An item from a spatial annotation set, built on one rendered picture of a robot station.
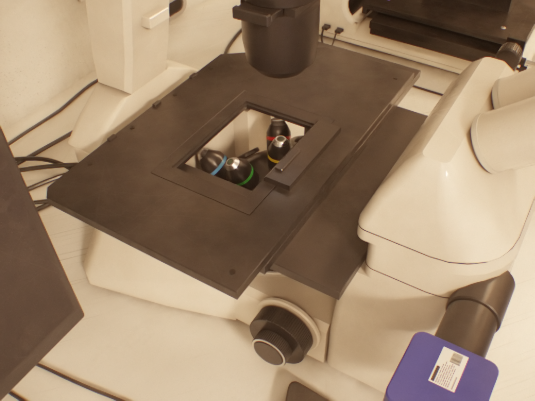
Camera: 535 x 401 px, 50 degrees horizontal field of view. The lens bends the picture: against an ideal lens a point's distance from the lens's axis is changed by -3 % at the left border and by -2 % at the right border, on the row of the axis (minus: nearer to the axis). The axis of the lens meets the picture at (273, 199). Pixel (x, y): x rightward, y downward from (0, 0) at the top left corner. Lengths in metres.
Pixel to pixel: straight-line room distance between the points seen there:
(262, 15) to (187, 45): 0.72
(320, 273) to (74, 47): 0.74
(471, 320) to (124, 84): 0.42
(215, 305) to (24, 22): 0.58
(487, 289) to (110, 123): 0.41
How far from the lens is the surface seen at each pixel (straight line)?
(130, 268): 0.69
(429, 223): 0.44
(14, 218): 0.41
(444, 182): 0.42
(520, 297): 0.76
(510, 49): 0.98
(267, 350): 0.59
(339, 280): 0.48
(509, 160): 0.44
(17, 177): 0.40
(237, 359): 0.66
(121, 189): 0.54
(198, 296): 0.66
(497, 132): 0.44
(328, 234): 0.52
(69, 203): 0.54
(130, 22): 0.60
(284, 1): 0.48
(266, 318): 0.58
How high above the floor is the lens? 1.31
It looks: 43 degrees down
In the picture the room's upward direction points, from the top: 1 degrees counter-clockwise
